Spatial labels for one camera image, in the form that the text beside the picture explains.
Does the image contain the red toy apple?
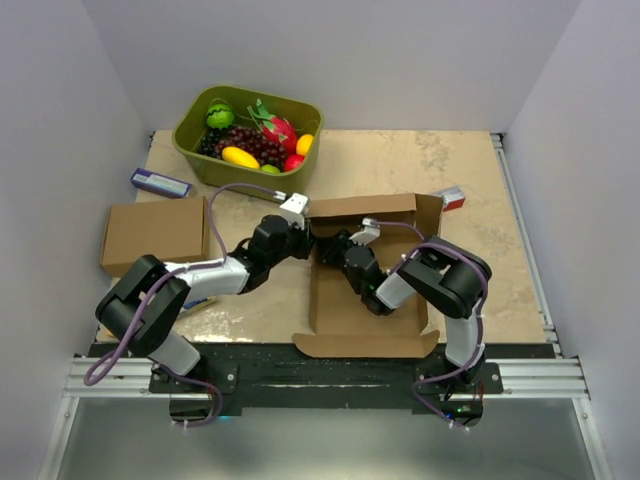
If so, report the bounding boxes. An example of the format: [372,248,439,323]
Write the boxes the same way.
[283,154,305,172]

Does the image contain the red white snack packet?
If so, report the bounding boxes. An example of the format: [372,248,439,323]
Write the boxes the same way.
[431,186,466,212]

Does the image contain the orange toy fruit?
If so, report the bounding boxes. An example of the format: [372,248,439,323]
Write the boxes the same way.
[296,134,314,156]

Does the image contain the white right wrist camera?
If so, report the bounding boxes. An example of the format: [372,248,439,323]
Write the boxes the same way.
[349,217,381,246]

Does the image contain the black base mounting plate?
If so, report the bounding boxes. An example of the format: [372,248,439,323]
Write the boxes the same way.
[87,341,557,417]

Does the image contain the green toy melon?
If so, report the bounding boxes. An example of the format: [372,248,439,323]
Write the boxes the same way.
[205,103,235,130]

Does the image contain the olive green plastic bin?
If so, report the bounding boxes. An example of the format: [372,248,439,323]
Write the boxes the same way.
[173,85,324,193]

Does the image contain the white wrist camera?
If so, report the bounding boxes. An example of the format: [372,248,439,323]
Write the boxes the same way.
[349,217,381,246]
[274,191,311,229]

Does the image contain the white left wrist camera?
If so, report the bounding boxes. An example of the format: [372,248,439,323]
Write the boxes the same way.
[274,191,311,229]

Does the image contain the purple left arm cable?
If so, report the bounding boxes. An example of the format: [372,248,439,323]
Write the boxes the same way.
[82,182,281,387]

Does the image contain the aluminium frame rail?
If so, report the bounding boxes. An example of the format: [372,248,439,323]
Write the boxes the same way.
[496,358,590,399]

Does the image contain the dark purple toy grapes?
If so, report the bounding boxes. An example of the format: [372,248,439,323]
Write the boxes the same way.
[220,126,289,172]

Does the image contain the closed brown cardboard box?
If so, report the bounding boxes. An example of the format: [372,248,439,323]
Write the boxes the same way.
[100,197,210,277]

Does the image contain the pink toy dragon fruit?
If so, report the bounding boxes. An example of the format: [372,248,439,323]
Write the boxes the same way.
[247,99,298,154]

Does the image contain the purple rectangular box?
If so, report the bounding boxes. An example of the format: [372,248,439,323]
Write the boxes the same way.
[130,168,194,199]

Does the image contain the green toy lime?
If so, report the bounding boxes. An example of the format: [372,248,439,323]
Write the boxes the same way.
[261,164,281,174]

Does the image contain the black toy grapes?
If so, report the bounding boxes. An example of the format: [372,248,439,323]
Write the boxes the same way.
[197,129,227,159]

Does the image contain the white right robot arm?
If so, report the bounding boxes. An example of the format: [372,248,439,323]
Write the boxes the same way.
[317,230,492,393]

